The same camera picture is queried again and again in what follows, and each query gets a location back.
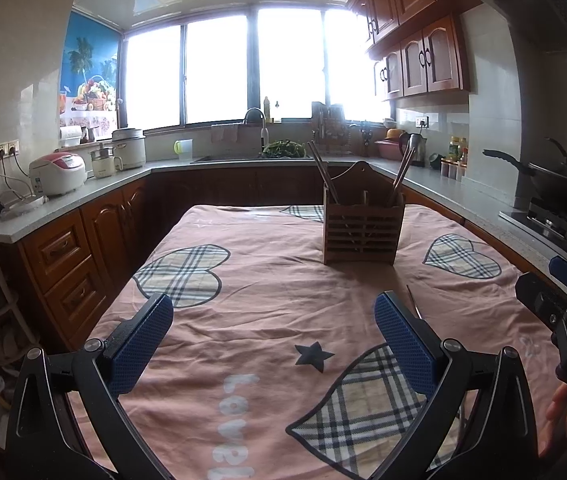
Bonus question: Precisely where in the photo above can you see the white cooking pot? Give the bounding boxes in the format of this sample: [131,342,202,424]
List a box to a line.
[111,128,146,171]

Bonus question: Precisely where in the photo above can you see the metal spoon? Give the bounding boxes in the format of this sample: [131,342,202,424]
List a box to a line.
[389,133,422,206]

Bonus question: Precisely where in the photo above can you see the tropical beach poster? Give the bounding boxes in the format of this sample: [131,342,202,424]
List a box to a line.
[59,11,122,139]

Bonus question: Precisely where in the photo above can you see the small white electric pot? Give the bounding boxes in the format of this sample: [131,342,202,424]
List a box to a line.
[90,143,123,179]

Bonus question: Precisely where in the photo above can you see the wall power outlet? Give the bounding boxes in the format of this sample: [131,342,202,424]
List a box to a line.
[0,140,20,160]

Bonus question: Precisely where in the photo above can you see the white cup green handle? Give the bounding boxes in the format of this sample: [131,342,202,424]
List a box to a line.
[172,139,193,162]

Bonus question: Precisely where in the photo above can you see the green leafy vegetables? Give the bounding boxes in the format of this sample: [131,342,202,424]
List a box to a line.
[262,140,306,158]

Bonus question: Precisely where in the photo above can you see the black wok with handle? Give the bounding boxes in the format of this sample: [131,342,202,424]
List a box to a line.
[483,136,567,214]

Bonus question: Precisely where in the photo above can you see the wooden utensil holder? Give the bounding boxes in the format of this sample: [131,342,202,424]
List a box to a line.
[323,160,405,264]

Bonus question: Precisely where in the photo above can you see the pink tablecloth with hearts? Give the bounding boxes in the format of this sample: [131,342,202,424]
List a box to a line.
[93,205,559,479]

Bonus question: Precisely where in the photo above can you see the dish drying rack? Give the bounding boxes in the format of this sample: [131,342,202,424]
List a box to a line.
[311,102,361,155]

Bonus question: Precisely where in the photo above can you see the gas stove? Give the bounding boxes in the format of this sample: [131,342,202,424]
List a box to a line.
[499,197,567,253]

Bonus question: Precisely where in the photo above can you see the steel electric kettle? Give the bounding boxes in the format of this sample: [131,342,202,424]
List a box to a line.
[399,132,427,167]

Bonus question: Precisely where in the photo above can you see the red white rice cooker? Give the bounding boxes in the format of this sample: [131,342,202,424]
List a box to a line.
[28,152,87,197]

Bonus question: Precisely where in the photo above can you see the dark wooden chopstick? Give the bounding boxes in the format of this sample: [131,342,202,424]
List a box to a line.
[307,140,340,204]

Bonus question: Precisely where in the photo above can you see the upper wooden cabinets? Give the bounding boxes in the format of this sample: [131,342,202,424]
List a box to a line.
[347,0,480,101]

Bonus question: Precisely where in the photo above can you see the person's right hand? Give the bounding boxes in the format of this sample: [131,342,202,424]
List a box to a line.
[538,382,567,457]

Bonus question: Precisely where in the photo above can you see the pink plastic basin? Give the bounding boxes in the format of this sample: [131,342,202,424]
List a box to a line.
[375,140,403,160]

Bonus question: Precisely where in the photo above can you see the kitchen faucet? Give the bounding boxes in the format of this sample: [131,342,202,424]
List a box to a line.
[242,107,270,152]

